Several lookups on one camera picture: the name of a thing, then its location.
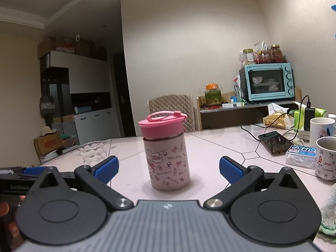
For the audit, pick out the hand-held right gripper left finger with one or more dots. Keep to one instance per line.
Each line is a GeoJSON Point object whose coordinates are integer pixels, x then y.
{"type": "Point", "coordinates": [107, 170]}

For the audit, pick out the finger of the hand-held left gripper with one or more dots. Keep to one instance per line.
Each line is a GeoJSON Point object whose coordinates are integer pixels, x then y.
{"type": "Point", "coordinates": [32, 171]}

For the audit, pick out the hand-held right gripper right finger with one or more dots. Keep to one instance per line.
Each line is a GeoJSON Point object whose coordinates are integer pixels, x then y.
{"type": "Point", "coordinates": [231, 172]}

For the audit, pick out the pink cartoon print bottle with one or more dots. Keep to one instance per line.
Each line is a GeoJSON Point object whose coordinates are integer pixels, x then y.
{"type": "Point", "coordinates": [168, 162]}

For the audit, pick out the pink bottle cap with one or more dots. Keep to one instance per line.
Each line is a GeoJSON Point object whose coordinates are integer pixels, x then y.
{"type": "Point", "coordinates": [161, 126]}

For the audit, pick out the person's left hand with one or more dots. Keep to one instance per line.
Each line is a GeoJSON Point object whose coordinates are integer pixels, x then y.
{"type": "Point", "coordinates": [3, 208]}

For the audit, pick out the brown cardboard box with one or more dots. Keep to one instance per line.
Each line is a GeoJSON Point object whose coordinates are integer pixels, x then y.
{"type": "Point", "coordinates": [48, 145]}

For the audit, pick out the straw hat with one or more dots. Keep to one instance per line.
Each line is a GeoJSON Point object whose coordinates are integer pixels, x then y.
{"type": "Point", "coordinates": [47, 131]}

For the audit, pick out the black smartphone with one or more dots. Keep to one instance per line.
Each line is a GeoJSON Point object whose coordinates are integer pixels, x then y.
{"type": "Point", "coordinates": [275, 142]}

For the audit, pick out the wooden side shelf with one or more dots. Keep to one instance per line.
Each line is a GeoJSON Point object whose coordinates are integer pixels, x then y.
{"type": "Point", "coordinates": [225, 118]}

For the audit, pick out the flat white box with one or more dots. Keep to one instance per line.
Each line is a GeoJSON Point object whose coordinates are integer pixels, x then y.
{"type": "Point", "coordinates": [232, 105]}

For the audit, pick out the grey hanging bag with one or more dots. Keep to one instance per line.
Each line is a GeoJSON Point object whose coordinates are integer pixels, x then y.
{"type": "Point", "coordinates": [46, 105]}

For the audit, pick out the red scissors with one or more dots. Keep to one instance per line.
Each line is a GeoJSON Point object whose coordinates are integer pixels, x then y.
{"type": "Point", "coordinates": [210, 107]}

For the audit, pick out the yellow tissue pack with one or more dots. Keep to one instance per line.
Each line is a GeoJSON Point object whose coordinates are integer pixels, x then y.
{"type": "Point", "coordinates": [277, 119]}

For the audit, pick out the clear box with blue label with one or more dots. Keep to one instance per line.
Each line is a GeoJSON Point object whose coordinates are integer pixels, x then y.
{"type": "Point", "coordinates": [302, 156]}

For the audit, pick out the small blue box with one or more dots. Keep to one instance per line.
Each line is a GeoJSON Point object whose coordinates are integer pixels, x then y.
{"type": "Point", "coordinates": [233, 99]}

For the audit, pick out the dark door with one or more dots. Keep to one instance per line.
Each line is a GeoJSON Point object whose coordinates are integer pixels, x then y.
{"type": "Point", "coordinates": [122, 97]}

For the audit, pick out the green pickle jar orange lid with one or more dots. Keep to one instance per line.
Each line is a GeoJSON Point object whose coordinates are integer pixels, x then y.
{"type": "Point", "coordinates": [213, 95]}

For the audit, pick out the white power strip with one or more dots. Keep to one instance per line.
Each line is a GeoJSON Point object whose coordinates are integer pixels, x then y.
{"type": "Point", "coordinates": [303, 136]}

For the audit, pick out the chair with quilted beige cover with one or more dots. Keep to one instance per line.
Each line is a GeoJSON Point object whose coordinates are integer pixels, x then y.
{"type": "Point", "coordinates": [172, 113]}

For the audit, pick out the green and white package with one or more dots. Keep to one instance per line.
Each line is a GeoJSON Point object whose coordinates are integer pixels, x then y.
{"type": "Point", "coordinates": [237, 88]}

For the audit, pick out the black charger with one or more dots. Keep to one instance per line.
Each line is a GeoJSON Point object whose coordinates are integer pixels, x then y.
{"type": "Point", "coordinates": [309, 119]}

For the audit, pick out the teal toaster oven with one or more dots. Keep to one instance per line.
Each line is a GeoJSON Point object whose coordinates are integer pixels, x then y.
{"type": "Point", "coordinates": [265, 84]}

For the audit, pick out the white mug with sports figures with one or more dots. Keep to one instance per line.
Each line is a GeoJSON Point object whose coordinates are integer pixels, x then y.
{"type": "Point", "coordinates": [326, 160]}

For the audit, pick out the white mug with cartoon print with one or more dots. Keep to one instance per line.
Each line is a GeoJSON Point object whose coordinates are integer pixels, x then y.
{"type": "Point", "coordinates": [321, 131]}

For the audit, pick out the green towel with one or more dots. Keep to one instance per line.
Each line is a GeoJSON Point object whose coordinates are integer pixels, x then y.
{"type": "Point", "coordinates": [329, 212]}

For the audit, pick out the green tissue pack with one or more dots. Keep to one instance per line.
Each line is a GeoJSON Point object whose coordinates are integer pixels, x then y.
{"type": "Point", "coordinates": [320, 113]}

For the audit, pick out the glass jar with pale contents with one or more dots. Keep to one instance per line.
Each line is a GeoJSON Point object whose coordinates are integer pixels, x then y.
{"type": "Point", "coordinates": [248, 57]}

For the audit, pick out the small jar with red contents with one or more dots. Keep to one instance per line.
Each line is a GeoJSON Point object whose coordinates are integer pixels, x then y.
{"type": "Point", "coordinates": [263, 57]}

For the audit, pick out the tall jar with red contents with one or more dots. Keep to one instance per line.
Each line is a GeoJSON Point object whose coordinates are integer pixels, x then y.
{"type": "Point", "coordinates": [276, 54]}

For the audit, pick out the cardboard boxes on cabinet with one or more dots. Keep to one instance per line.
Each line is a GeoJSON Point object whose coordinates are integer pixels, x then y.
{"type": "Point", "coordinates": [65, 47]}

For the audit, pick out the white paper bag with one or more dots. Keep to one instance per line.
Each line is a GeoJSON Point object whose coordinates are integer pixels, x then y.
{"type": "Point", "coordinates": [260, 46]}

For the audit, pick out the white and black wall cabinet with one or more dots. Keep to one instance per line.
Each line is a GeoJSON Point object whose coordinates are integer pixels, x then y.
{"type": "Point", "coordinates": [89, 76]}

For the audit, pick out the white security camera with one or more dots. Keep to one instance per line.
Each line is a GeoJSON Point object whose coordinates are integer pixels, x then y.
{"type": "Point", "coordinates": [77, 37]}

